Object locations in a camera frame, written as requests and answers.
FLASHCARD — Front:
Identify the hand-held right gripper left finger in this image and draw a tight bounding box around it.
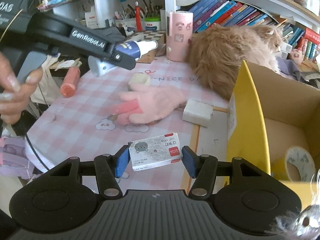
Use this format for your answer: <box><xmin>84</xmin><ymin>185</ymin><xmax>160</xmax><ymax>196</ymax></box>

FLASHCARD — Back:
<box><xmin>47</xmin><ymin>144</ymin><xmax>131</xmax><ymax>200</ymax></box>

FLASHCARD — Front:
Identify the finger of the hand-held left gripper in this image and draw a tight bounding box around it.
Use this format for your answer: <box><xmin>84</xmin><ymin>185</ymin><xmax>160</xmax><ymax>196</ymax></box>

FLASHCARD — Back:
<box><xmin>88</xmin><ymin>55</ymin><xmax>118</xmax><ymax>77</ymax></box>
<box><xmin>106</xmin><ymin>50</ymin><xmax>137</xmax><ymax>71</ymax></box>

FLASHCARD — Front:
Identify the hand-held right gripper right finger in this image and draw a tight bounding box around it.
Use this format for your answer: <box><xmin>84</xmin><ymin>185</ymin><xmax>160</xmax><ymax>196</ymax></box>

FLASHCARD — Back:
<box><xmin>181</xmin><ymin>145</ymin><xmax>273</xmax><ymax>200</ymax></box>

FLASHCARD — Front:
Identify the white dropper bottle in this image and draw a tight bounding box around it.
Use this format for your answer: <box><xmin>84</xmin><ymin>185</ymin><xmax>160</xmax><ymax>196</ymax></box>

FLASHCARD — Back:
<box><xmin>115</xmin><ymin>40</ymin><xmax>159</xmax><ymax>62</ymax></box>

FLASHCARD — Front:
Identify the white staples box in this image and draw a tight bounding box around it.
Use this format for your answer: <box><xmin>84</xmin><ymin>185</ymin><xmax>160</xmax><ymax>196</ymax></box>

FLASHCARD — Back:
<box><xmin>128</xmin><ymin>132</ymin><xmax>183</xmax><ymax>172</ymax></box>

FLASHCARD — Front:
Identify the white eraser block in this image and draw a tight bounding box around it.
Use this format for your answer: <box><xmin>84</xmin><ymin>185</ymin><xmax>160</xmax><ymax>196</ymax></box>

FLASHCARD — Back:
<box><xmin>182</xmin><ymin>99</ymin><xmax>213</xmax><ymax>128</ymax></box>

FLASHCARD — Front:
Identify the pink glove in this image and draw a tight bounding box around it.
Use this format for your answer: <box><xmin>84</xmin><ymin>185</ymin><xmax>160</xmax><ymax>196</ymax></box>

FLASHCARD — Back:
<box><xmin>107</xmin><ymin>84</ymin><xmax>187</xmax><ymax>125</ymax></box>

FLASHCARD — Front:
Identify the yellow cardboard box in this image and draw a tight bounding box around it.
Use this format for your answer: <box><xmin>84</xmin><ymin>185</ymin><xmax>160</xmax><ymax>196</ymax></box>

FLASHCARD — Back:
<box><xmin>226</xmin><ymin>60</ymin><xmax>320</xmax><ymax>214</ymax></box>

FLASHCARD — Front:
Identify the yellow tape roll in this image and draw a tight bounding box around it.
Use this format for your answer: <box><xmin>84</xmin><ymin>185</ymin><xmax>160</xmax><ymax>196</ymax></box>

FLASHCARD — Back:
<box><xmin>271</xmin><ymin>146</ymin><xmax>317</xmax><ymax>182</ymax></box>

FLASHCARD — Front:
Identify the pink checkered desktop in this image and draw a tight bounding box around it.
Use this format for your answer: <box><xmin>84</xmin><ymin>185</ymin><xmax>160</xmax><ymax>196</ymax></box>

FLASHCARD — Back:
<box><xmin>26</xmin><ymin>55</ymin><xmax>233</xmax><ymax>195</ymax></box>

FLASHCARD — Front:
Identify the person's left hand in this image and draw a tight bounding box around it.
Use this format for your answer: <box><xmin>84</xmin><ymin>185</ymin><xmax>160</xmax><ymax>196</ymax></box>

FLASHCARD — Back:
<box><xmin>0</xmin><ymin>52</ymin><xmax>44</xmax><ymax>125</ymax></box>

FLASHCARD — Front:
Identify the grey cloth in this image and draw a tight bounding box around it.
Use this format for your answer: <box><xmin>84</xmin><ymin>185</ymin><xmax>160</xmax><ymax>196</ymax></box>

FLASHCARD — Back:
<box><xmin>82</xmin><ymin>26</ymin><xmax>125</xmax><ymax>45</ymax></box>

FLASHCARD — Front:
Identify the orange tube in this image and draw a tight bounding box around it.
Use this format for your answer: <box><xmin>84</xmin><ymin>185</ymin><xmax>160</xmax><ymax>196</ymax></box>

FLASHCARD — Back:
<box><xmin>60</xmin><ymin>66</ymin><xmax>81</xmax><ymax>98</ymax></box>

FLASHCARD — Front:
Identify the pen holder with pens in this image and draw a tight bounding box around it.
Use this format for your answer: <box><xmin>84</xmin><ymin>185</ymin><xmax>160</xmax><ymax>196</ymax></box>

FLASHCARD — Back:
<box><xmin>114</xmin><ymin>0</ymin><xmax>165</xmax><ymax>28</ymax></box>

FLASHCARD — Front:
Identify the white red box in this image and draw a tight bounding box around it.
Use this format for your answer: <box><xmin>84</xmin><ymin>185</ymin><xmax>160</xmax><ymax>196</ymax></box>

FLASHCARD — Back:
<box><xmin>84</xmin><ymin>11</ymin><xmax>99</xmax><ymax>29</ymax></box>

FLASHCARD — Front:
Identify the wooden chess board box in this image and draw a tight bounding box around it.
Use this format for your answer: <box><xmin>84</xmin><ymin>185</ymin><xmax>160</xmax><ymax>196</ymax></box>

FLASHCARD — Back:
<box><xmin>125</xmin><ymin>30</ymin><xmax>167</xmax><ymax>64</ymax></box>

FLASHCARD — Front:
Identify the red figurine pen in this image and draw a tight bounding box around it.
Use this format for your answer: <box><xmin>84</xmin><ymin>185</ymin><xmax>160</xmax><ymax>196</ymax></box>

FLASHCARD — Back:
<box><xmin>134</xmin><ymin>1</ymin><xmax>142</xmax><ymax>32</ymax></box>

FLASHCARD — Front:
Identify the green lid tub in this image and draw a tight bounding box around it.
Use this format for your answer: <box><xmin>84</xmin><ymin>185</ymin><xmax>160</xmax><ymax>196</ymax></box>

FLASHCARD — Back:
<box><xmin>144</xmin><ymin>17</ymin><xmax>161</xmax><ymax>32</ymax></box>

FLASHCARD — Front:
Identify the white tote bag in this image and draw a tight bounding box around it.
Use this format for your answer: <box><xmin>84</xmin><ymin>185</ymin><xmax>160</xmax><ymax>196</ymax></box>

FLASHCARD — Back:
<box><xmin>30</xmin><ymin>55</ymin><xmax>83</xmax><ymax>105</ymax></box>

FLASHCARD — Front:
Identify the pink tumbler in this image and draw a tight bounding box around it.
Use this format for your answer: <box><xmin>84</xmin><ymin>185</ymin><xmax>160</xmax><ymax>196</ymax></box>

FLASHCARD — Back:
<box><xmin>166</xmin><ymin>11</ymin><xmax>193</xmax><ymax>62</ymax></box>

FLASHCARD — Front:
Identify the fluffy orange cat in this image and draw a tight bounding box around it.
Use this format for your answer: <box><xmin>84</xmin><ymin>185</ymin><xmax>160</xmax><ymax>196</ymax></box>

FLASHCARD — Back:
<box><xmin>186</xmin><ymin>24</ymin><xmax>285</xmax><ymax>100</ymax></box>

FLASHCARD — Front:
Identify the purple printed cloth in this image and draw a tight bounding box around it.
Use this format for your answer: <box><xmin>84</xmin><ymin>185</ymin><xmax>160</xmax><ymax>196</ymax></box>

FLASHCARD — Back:
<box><xmin>0</xmin><ymin>136</ymin><xmax>43</xmax><ymax>180</ymax></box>

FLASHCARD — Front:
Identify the row of colourful books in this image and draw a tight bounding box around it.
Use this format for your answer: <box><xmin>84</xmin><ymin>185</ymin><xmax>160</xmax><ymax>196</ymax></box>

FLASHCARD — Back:
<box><xmin>192</xmin><ymin>0</ymin><xmax>304</xmax><ymax>55</ymax></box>

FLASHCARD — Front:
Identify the lavender cloth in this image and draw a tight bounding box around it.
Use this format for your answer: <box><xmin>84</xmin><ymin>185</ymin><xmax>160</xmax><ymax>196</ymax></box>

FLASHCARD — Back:
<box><xmin>276</xmin><ymin>56</ymin><xmax>304</xmax><ymax>80</ymax></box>

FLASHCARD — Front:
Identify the pink pig plush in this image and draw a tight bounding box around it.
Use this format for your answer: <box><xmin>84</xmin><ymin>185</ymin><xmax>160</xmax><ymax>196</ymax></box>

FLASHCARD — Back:
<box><xmin>290</xmin><ymin>48</ymin><xmax>304</xmax><ymax>63</ymax></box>

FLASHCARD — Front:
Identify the red thick book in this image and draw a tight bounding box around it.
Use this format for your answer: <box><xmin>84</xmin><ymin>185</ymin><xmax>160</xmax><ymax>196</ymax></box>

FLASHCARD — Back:
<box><xmin>301</xmin><ymin>27</ymin><xmax>320</xmax><ymax>45</ymax></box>

